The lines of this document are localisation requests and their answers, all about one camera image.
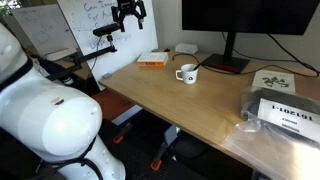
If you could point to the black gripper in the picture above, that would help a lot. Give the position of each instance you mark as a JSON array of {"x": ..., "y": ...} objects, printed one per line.
[{"x": 129, "y": 7}]

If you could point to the black pen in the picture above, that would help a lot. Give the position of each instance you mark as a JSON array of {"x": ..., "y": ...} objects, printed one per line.
[{"x": 197, "y": 66}]

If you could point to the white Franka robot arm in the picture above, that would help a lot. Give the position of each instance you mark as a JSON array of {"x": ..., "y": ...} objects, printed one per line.
[{"x": 50, "y": 126}]

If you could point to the white mug with logo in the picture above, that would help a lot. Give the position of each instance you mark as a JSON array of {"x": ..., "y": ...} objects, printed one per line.
[{"x": 189, "y": 76}]

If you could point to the large whiteboard with writing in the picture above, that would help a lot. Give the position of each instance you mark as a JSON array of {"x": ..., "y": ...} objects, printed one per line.
[{"x": 133, "y": 40}]

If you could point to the white and orange book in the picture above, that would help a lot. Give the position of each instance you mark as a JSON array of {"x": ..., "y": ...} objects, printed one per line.
[{"x": 152, "y": 58}]

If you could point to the small dark object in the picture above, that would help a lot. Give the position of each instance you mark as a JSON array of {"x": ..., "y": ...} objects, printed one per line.
[{"x": 166, "y": 50}]

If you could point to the white flat box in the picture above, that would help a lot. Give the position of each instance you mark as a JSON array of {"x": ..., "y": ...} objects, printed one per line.
[{"x": 186, "y": 48}]

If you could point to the small whiteboard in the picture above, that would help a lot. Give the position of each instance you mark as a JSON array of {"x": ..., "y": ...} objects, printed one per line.
[{"x": 43, "y": 30}]

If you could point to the brown low table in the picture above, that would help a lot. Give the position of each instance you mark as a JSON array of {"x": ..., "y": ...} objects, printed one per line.
[{"x": 113, "y": 103}]

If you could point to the black monitor stand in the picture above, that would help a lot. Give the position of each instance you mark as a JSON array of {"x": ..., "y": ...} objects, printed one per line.
[{"x": 228, "y": 60}]

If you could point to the black computer monitor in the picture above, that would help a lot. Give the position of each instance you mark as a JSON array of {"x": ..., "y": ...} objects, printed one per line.
[{"x": 246, "y": 15}]

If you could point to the black orange-tipped clamp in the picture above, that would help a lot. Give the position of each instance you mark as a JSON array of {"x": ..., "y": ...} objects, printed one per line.
[
  {"x": 121, "y": 133},
  {"x": 160, "y": 155}
]

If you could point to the paper with dragon drawing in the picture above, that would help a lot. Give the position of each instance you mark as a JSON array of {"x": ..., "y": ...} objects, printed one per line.
[{"x": 274, "y": 81}]

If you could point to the white printed label card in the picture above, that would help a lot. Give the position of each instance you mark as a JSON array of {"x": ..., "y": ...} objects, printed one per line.
[{"x": 290, "y": 118}]

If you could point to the clear plastic bag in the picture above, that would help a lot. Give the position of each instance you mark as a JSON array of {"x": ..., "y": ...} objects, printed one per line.
[{"x": 266, "y": 150}]

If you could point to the black bar stereo camera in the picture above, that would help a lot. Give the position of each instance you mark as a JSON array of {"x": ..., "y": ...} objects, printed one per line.
[{"x": 106, "y": 29}]

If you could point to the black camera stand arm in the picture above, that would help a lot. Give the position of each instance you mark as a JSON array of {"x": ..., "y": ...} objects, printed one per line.
[{"x": 83, "y": 58}]

